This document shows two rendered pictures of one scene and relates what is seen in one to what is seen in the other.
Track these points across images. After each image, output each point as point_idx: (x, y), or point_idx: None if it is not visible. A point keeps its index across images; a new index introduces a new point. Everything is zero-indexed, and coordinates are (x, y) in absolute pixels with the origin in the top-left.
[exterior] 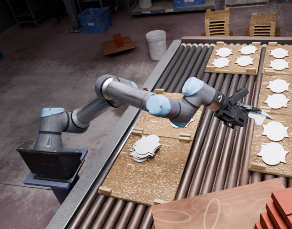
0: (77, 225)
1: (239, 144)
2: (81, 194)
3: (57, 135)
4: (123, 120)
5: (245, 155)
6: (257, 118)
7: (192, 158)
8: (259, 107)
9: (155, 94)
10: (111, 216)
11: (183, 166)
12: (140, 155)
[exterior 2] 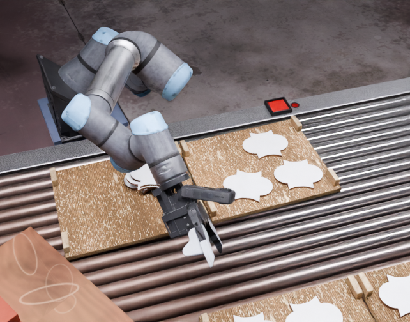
0: None
1: (251, 285)
2: (43, 160)
3: (91, 73)
4: (200, 122)
5: (230, 303)
6: (191, 245)
7: (176, 239)
8: (365, 275)
9: (80, 95)
10: (25, 207)
11: (149, 236)
12: (129, 176)
